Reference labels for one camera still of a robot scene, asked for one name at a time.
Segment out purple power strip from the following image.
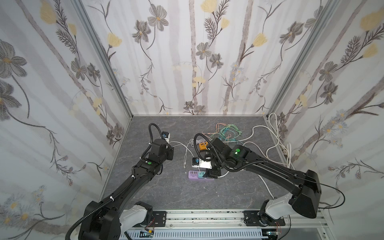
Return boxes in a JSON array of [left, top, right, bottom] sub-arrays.
[[188, 171, 214, 181]]

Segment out orange power strip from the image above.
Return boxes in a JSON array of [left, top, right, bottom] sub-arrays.
[[199, 142, 208, 151]]

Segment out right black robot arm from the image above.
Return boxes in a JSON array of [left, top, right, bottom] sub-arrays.
[[193, 133, 323, 227]]

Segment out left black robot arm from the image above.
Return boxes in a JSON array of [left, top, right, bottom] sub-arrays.
[[65, 123, 174, 240]]

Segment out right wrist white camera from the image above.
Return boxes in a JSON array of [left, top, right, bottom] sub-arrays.
[[192, 158, 212, 169]]

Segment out tangled pastel charger cables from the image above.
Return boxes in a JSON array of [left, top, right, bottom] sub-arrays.
[[169, 137, 211, 169]]

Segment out green charging cable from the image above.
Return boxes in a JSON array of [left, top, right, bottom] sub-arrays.
[[217, 123, 243, 142]]

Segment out pink cable with connectors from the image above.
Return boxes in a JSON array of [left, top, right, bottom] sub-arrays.
[[202, 122, 230, 142]]

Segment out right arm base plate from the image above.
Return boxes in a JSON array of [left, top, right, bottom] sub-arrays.
[[243, 210, 286, 227]]

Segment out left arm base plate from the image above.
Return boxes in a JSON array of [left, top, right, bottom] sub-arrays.
[[133, 211, 167, 228]]

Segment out white power cords bundle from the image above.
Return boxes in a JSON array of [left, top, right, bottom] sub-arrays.
[[218, 112, 296, 200]]

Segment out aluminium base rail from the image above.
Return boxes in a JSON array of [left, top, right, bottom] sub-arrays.
[[118, 206, 335, 240]]

